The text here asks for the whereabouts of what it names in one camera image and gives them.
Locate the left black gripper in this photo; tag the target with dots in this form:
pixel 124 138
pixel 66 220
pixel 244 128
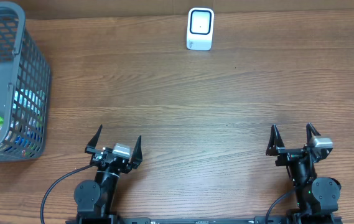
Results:
pixel 90 147

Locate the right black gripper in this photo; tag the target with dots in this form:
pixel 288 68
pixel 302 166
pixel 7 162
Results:
pixel 274 147

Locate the light teal snack packet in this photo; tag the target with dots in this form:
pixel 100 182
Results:
pixel 29 99

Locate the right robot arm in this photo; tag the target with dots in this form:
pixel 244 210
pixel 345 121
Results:
pixel 317 197

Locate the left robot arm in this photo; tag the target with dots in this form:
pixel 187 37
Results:
pixel 94 198

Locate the grey plastic mesh basket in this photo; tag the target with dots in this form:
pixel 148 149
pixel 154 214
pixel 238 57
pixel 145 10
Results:
pixel 22 66

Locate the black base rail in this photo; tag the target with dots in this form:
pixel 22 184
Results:
pixel 144 220

